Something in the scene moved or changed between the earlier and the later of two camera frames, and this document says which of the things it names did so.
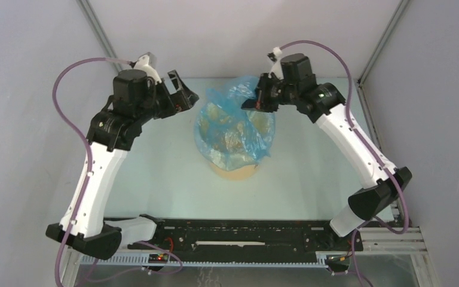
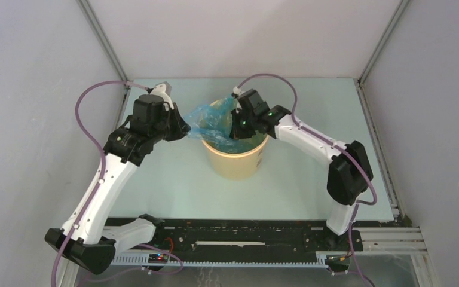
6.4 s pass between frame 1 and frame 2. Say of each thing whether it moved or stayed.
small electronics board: stayed
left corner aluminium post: stayed
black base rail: stayed
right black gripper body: moved
